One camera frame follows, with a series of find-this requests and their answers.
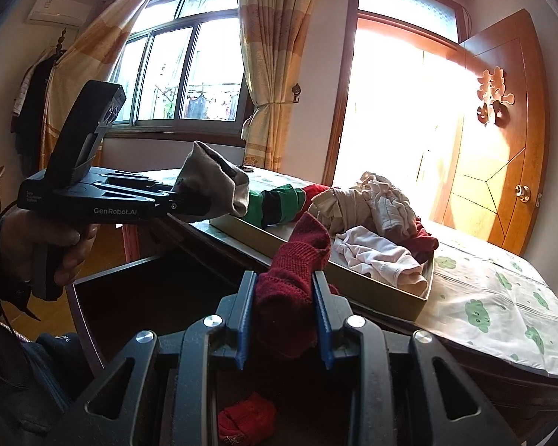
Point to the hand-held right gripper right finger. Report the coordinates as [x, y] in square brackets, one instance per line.
[321, 330]

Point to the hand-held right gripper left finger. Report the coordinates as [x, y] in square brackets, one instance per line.
[246, 325]

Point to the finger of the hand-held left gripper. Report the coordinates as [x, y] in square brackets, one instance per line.
[135, 183]
[176, 206]

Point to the dark red knitted underwear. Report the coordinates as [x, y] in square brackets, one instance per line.
[288, 288]

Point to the cream cardboard tray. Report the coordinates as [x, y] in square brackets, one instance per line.
[381, 299]

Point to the pink and white sock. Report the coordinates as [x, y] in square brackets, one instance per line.
[376, 253]

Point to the dark wooden drawer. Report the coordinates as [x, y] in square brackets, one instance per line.
[144, 297]

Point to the green striped sock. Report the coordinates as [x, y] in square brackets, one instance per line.
[283, 202]

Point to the grey beige underwear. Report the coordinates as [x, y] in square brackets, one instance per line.
[339, 209]

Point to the cream underwear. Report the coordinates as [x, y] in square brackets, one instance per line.
[390, 204]

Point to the red sock in drawer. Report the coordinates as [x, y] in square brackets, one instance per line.
[246, 418]

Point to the person's left hand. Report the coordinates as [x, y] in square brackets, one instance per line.
[14, 237]

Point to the hanging clothes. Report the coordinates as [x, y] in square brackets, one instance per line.
[32, 102]

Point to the small dark round object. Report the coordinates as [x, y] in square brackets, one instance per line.
[247, 168]

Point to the yellow patterned curtain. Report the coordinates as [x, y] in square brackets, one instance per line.
[88, 51]
[279, 32]

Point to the wooden coat rack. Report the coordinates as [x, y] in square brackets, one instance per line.
[61, 42]

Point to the large window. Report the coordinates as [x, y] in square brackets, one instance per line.
[176, 69]

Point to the white air conditioner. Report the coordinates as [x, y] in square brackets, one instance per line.
[58, 9]

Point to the curtain tieback hook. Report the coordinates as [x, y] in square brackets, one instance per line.
[297, 93]

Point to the white cloud print tablecloth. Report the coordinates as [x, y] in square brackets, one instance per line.
[493, 297]

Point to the dark wooden dresser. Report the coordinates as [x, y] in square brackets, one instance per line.
[516, 395]

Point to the person's dark clothing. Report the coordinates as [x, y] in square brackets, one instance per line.
[37, 381]

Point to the orange wooden door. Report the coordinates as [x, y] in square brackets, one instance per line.
[493, 172]

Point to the gold door decoration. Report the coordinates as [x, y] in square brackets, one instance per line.
[495, 97]

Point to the frosted transom window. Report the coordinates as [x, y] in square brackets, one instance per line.
[409, 4]

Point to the wooden door frame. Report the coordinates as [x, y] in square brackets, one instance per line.
[346, 102]

